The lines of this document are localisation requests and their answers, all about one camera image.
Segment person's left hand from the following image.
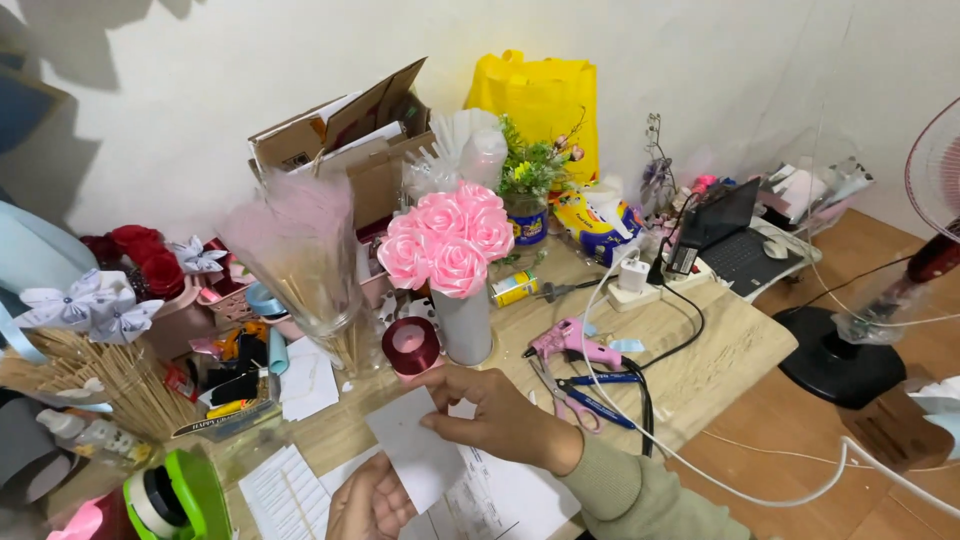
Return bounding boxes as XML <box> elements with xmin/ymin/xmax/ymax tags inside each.
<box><xmin>325</xmin><ymin>451</ymin><xmax>418</xmax><ymax>540</ymax></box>

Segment person's right hand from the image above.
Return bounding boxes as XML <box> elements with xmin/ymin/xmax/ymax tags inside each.
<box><xmin>405</xmin><ymin>365</ymin><xmax>585</xmax><ymax>478</ymax></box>

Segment small white card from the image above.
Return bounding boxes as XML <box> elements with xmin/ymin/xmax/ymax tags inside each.
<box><xmin>364</xmin><ymin>386</ymin><xmax>468</xmax><ymax>516</ymax></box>

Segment printed white paper sheet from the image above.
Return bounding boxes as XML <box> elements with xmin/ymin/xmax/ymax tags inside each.
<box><xmin>318</xmin><ymin>399</ymin><xmax>584</xmax><ymax>540</ymax></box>

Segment lined white sticker sheet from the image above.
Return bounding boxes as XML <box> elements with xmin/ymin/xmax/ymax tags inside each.
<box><xmin>237</xmin><ymin>443</ymin><xmax>333</xmax><ymax>540</ymax></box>

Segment pink glue gun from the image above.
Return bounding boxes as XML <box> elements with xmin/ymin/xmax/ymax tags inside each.
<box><xmin>522</xmin><ymin>316</ymin><xmax>624</xmax><ymax>373</ymax></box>

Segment white cylinder vase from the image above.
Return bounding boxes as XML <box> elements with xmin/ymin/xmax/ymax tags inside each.
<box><xmin>429</xmin><ymin>285</ymin><xmax>495</xmax><ymax>368</ymax></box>

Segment dark red ribbon spool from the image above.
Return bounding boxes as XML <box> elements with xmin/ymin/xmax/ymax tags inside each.
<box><xmin>381</xmin><ymin>315</ymin><xmax>445</xmax><ymax>377</ymax></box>

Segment small yellow glue can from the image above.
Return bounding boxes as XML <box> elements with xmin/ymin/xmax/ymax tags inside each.
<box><xmin>490</xmin><ymin>269</ymin><xmax>540</xmax><ymax>309</ymax></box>

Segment stack of white cards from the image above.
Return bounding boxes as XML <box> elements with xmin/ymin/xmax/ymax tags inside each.
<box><xmin>279</xmin><ymin>336</ymin><xmax>342</xmax><ymax>423</ymax></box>

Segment clear box of craft supplies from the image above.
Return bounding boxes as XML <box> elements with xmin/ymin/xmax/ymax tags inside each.
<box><xmin>169</xmin><ymin>321</ymin><xmax>284</xmax><ymax>445</ymax></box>

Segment green tape dispenser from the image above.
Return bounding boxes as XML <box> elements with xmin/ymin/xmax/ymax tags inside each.
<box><xmin>122</xmin><ymin>447</ymin><xmax>235</xmax><ymax>540</ymax></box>

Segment white charger plug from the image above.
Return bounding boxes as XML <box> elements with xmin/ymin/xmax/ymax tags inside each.
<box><xmin>617</xmin><ymin>258</ymin><xmax>651</xmax><ymax>296</ymax></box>

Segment pink ribbon rose bouquet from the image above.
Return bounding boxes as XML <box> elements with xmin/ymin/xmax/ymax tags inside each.
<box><xmin>376</xmin><ymin>180</ymin><xmax>517</xmax><ymax>300</ymax></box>

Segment white power strip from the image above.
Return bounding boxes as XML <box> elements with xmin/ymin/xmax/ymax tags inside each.
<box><xmin>605</xmin><ymin>257</ymin><xmax>715</xmax><ymax>315</ymax></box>

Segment blue labelled glass jar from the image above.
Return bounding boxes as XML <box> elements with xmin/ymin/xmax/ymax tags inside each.
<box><xmin>502</xmin><ymin>192</ymin><xmax>551</xmax><ymax>248</ymax></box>

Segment yellow and blue packet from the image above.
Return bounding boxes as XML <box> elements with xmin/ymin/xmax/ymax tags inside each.
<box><xmin>551</xmin><ymin>180</ymin><xmax>648</xmax><ymax>269</ymax></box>

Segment light blue ribbon roll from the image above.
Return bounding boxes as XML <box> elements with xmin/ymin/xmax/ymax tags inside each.
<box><xmin>244</xmin><ymin>281</ymin><xmax>289</xmax><ymax>318</ymax></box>

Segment black power adapter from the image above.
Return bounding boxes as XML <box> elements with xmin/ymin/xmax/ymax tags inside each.
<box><xmin>663</xmin><ymin>241</ymin><xmax>703</xmax><ymax>282</ymax></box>

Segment clear glass vase with sticks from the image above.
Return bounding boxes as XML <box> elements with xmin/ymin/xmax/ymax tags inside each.
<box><xmin>216</xmin><ymin>171</ymin><xmax>385</xmax><ymax>378</ymax></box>

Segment green artificial plant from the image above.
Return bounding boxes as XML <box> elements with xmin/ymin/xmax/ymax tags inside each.
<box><xmin>496</xmin><ymin>111</ymin><xmax>588</xmax><ymax>202</ymax></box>

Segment pink plastic basket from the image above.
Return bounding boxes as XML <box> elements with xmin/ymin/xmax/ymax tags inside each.
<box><xmin>139</xmin><ymin>274</ymin><xmax>260</xmax><ymax>363</ymax></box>

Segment bundle of clear plastic wrappers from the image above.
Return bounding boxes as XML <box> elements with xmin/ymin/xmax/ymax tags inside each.
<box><xmin>401</xmin><ymin>108</ymin><xmax>510</xmax><ymax>205</ymax></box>

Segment bundle of wooden skewers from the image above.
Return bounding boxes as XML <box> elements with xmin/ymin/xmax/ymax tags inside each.
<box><xmin>0</xmin><ymin>325</ymin><xmax>202</xmax><ymax>445</ymax></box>

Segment black laptop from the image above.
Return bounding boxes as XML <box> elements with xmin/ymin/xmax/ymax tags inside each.
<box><xmin>678</xmin><ymin>177</ymin><xmax>805</xmax><ymax>299</ymax></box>

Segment clear glue bottle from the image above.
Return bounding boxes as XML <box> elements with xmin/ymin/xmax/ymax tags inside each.
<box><xmin>35</xmin><ymin>408</ymin><xmax>156</xmax><ymax>468</ymax></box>

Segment pink paper piece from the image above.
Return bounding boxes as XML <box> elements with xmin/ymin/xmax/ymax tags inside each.
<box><xmin>45</xmin><ymin>495</ymin><xmax>108</xmax><ymax>540</ymax></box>

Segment purple dried flower sprig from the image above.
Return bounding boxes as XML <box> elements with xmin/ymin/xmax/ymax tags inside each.
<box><xmin>639</xmin><ymin>112</ymin><xmax>681</xmax><ymax>215</ymax></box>

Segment small white paper flower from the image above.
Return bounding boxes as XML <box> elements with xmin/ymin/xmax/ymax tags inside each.
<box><xmin>170</xmin><ymin>234</ymin><xmax>229</xmax><ymax>276</ymax></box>

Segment open cardboard box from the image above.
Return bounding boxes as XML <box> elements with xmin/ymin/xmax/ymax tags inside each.
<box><xmin>246</xmin><ymin>57</ymin><xmax>438</xmax><ymax>231</ymax></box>

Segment yellow tote bag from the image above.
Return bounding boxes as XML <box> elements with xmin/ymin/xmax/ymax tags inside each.
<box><xmin>463</xmin><ymin>49</ymin><xmax>600</xmax><ymax>186</ymax></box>

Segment bunch of red roses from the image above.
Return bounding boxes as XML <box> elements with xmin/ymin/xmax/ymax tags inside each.
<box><xmin>79</xmin><ymin>224</ymin><xmax>187</xmax><ymax>299</ymax></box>

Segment standing fan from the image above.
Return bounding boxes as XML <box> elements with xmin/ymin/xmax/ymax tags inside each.
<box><xmin>771</xmin><ymin>96</ymin><xmax>960</xmax><ymax>411</ymax></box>

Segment large white paper flowers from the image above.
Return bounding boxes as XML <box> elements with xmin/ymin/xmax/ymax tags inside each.
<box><xmin>13</xmin><ymin>267</ymin><xmax>166</xmax><ymax>347</ymax></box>

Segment grey paper roll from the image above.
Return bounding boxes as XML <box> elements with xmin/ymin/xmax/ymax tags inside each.
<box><xmin>0</xmin><ymin>388</ymin><xmax>78</xmax><ymax>505</ymax></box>

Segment heap of plastic wrapped items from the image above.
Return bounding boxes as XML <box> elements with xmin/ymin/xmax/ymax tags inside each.
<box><xmin>756</xmin><ymin>153</ymin><xmax>877</xmax><ymax>230</ymax></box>

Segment light blue paper roll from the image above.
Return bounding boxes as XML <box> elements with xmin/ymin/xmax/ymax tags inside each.
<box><xmin>0</xmin><ymin>199</ymin><xmax>100</xmax><ymax>303</ymax></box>

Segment blue framed board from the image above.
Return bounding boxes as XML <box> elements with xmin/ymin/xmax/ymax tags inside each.
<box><xmin>0</xmin><ymin>51</ymin><xmax>70</xmax><ymax>157</ymax></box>

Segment pink handled scissors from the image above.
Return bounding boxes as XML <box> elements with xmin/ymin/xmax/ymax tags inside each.
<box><xmin>528</xmin><ymin>357</ymin><xmax>603</xmax><ymax>435</ymax></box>

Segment blue handled pliers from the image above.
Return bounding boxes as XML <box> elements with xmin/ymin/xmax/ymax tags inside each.
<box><xmin>556</xmin><ymin>372</ymin><xmax>646</xmax><ymax>433</ymax></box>

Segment black handled soldering iron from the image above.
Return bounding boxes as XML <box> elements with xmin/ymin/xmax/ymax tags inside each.
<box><xmin>535</xmin><ymin>277</ymin><xmax>610</xmax><ymax>304</ymax></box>

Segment black cable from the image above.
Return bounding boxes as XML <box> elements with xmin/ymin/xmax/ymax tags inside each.
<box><xmin>621</xmin><ymin>191</ymin><xmax>708</xmax><ymax>459</ymax></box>

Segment white cable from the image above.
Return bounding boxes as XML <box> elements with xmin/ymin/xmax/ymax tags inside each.
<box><xmin>579</xmin><ymin>246</ymin><xmax>960</xmax><ymax>520</ymax></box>

